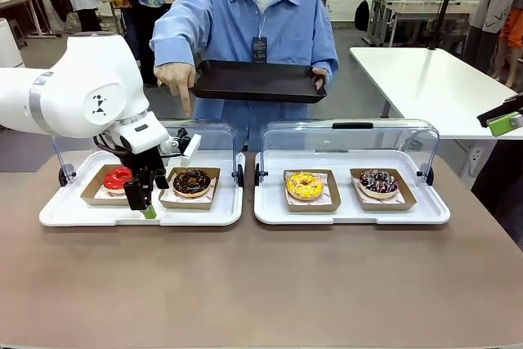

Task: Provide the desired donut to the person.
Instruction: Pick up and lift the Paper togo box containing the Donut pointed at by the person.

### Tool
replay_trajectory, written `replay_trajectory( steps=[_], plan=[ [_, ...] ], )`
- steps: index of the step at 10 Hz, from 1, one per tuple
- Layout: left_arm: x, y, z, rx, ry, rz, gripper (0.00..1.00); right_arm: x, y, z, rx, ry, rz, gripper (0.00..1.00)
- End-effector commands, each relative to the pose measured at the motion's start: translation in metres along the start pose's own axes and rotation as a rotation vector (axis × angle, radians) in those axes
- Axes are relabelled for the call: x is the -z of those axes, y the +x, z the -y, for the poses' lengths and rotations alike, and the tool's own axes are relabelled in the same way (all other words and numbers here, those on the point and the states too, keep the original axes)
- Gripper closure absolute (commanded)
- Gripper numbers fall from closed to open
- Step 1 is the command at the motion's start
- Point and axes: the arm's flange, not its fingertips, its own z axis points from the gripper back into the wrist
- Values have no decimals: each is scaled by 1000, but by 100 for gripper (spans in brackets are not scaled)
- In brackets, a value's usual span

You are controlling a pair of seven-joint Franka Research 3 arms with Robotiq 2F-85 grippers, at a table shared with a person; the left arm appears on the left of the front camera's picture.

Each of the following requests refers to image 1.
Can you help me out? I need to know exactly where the yellow sprinkled donut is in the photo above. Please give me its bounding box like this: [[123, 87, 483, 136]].
[[285, 171, 325, 202]]

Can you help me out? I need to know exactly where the large white table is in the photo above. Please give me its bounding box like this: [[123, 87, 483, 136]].
[[349, 46, 523, 181]]

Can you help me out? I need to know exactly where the black serving tray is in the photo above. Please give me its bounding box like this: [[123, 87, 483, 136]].
[[191, 59, 328, 105]]

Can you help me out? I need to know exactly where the brown cardboard donut tray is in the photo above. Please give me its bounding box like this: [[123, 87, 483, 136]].
[[80, 163, 136, 207], [349, 168, 418, 212], [284, 168, 342, 214], [158, 166, 222, 211]]

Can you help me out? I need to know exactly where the white background workbench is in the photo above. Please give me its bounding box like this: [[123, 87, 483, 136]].
[[364, 0, 480, 48]]

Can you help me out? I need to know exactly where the red glazed donut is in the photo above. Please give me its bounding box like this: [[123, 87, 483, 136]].
[[103, 167, 134, 197]]

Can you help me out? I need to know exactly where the clear display lid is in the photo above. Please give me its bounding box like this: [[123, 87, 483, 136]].
[[260, 119, 440, 183], [51, 118, 239, 185]]

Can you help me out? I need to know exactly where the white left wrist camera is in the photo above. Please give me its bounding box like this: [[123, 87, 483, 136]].
[[161, 128, 202, 158]]

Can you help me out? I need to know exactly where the black hanging backpack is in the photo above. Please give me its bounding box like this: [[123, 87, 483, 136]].
[[354, 0, 371, 33]]

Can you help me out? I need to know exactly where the dark name badge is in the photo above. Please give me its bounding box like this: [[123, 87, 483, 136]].
[[251, 36, 268, 65]]

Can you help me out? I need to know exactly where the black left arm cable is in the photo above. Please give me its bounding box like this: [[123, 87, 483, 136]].
[[92, 132, 126, 159]]

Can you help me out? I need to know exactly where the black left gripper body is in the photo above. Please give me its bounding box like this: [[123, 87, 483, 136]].
[[118, 147, 168, 185]]

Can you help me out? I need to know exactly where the white cylindrical air purifier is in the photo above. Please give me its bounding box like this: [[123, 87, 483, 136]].
[[0, 17, 25, 69]]

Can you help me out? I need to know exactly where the person's right forearm blue sleeve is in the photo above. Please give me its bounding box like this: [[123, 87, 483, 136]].
[[150, 7, 213, 71]]

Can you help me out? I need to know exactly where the person's right hand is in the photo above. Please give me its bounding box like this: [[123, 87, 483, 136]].
[[154, 60, 198, 118]]

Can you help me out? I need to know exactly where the chocolate glazed donut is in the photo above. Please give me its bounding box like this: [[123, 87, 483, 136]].
[[172, 168, 212, 199]]

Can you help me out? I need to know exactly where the mannequin with orange shorts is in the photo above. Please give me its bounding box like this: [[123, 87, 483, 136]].
[[468, 0, 523, 89]]

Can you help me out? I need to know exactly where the white display tray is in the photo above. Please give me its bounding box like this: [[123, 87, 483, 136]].
[[253, 149, 451, 226], [39, 149, 245, 227]]

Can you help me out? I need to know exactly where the person's torso blue shirt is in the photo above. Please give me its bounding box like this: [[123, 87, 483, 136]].
[[150, 0, 340, 154]]

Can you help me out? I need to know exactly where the chocolate sprinkled donut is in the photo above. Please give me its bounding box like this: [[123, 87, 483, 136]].
[[358, 168, 400, 201]]

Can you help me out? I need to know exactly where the person's left forearm blue sleeve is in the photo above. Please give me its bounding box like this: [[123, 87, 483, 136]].
[[311, 32, 341, 80]]

